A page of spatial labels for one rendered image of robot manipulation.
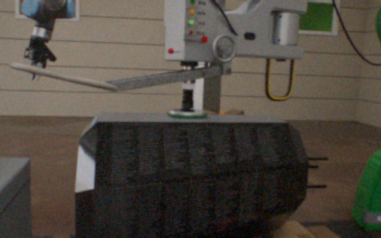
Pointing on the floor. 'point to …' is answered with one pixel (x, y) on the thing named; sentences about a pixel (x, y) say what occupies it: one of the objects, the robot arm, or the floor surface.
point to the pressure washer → (380, 192)
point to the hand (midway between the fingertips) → (35, 78)
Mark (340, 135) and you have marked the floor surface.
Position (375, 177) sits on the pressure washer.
